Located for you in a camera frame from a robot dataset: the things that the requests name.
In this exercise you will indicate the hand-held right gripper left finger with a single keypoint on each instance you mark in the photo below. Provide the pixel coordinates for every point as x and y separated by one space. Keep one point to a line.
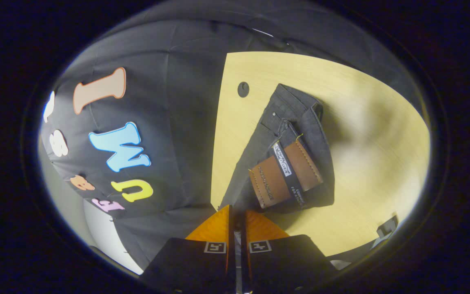
194 265

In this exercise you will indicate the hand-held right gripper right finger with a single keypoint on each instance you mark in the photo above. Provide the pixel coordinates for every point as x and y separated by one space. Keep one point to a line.
284 265

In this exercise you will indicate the dark grey jeans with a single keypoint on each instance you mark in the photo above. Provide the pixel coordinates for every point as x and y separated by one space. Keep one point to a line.
255 155

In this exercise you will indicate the black backdrop cloth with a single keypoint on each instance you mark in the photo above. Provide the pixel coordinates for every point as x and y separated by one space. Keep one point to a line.
169 102

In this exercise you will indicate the black metal bracket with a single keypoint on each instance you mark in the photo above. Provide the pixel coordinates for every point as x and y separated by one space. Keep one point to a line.
388 226

